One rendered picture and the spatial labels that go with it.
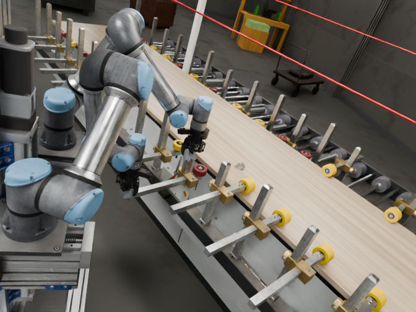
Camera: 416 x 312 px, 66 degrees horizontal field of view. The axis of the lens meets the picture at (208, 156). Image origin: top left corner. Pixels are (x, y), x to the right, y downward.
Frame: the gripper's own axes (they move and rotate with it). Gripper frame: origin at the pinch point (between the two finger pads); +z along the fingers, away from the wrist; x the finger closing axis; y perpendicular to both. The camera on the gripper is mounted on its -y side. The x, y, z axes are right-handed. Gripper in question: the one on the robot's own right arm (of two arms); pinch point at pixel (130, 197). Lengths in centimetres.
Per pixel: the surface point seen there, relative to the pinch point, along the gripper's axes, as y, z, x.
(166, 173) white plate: -32.9, 5.5, -16.0
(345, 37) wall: -691, -36, -270
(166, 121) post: -33.6, -23.3, -27.8
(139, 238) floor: -39, 83, -34
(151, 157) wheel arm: -26.0, -2.4, -23.5
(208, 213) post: -33.6, 3.4, 22.5
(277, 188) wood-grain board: -76, -7, 31
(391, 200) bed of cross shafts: -192, 11, 67
